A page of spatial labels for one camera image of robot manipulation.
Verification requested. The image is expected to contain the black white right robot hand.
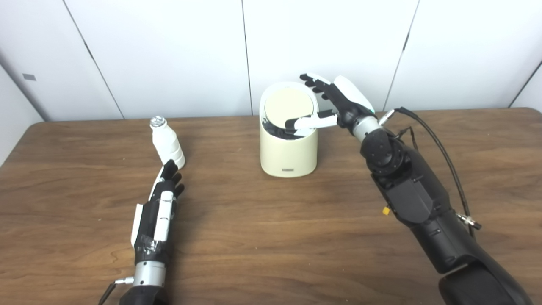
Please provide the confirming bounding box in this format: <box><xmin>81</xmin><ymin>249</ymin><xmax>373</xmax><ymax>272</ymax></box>
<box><xmin>285</xmin><ymin>73</ymin><xmax>376</xmax><ymax>137</ymax></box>

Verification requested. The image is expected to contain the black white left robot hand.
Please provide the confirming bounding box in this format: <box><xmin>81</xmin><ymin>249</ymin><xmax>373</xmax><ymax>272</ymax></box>
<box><xmin>130</xmin><ymin>159</ymin><xmax>185</xmax><ymax>265</ymax></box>

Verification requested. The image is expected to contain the round cream bin lid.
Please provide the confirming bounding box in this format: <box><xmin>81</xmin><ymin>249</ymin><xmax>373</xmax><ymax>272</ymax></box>
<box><xmin>265</xmin><ymin>88</ymin><xmax>314</xmax><ymax>128</ymax></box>

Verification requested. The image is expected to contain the small white plastic bottle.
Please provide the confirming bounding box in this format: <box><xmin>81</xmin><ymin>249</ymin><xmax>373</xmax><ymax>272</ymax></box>
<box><xmin>150</xmin><ymin>116</ymin><xmax>186</xmax><ymax>169</ymax></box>

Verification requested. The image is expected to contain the cream-colored bin body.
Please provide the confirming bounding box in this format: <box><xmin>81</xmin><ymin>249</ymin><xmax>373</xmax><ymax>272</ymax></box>
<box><xmin>259</xmin><ymin>81</ymin><xmax>319</xmax><ymax>178</ymax></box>

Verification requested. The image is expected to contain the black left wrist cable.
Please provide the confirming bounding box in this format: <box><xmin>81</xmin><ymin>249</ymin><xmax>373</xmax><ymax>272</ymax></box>
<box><xmin>98</xmin><ymin>277</ymin><xmax>135</xmax><ymax>305</ymax></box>

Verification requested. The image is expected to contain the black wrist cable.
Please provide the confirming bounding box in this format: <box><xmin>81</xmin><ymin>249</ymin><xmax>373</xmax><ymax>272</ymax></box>
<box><xmin>379</xmin><ymin>107</ymin><xmax>482</xmax><ymax>238</ymax></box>
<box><xmin>98</xmin><ymin>277</ymin><xmax>135</xmax><ymax>305</ymax></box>

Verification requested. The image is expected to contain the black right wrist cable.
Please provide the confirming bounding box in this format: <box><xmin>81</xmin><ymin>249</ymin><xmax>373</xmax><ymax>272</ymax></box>
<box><xmin>379</xmin><ymin>107</ymin><xmax>482</xmax><ymax>238</ymax></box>

